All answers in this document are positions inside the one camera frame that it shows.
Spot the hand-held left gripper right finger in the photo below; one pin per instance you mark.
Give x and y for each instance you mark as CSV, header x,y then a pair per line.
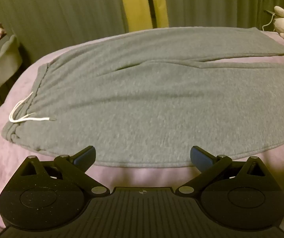
x,y
199,156

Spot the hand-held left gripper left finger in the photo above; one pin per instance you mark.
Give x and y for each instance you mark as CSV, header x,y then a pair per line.
x,y
83,156

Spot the grey sweat pants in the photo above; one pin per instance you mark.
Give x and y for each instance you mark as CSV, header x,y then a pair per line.
x,y
142,99

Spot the pink fleece blanket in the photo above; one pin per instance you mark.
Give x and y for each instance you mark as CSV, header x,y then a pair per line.
x,y
20,158

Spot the grey pleated curtain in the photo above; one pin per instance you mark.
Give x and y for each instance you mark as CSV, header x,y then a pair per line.
x,y
57,12
218,2

